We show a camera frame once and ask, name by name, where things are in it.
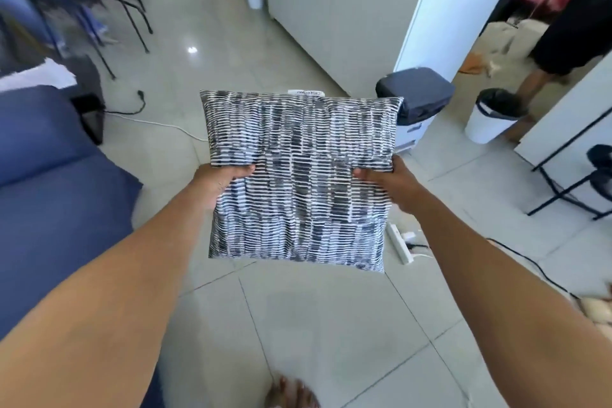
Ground person's right forearm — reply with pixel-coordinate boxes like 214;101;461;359
406;192;612;408

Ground black side table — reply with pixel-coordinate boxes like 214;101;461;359
62;54;106;145

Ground person's left forearm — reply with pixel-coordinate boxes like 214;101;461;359
0;178;219;408

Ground white panel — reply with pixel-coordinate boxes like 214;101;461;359
514;51;612;193

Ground black white striped pillow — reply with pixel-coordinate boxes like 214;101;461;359
199;89;405;275

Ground blue fabric sofa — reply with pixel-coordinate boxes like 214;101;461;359
0;85;166;408

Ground white bin with black liner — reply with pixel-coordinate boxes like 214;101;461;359
464;88;529;145

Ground beige sack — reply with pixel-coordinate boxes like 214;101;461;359
477;19;551;74

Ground white counter with wooden top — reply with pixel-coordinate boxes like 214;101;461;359
263;0;520;98

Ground person's right hand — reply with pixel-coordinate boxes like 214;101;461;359
353;155;434;218

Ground black plug cable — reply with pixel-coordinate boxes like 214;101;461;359
104;89;145;116

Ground beige twine spool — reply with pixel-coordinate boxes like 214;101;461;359
577;295;612;327

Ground person's left hand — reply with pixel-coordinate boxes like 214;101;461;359
191;163;257;212

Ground white bin with blue lid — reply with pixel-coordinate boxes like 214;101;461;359
375;67;456;155

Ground thick white cable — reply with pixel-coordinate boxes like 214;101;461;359
104;110;210;142

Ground white power strip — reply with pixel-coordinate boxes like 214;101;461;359
386;222;414;265

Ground white papers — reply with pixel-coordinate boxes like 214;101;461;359
0;58;77;93

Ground person's left foot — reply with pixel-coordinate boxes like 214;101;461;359
264;375;320;408

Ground black metal chair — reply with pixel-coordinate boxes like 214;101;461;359
62;0;154;81
527;144;612;221

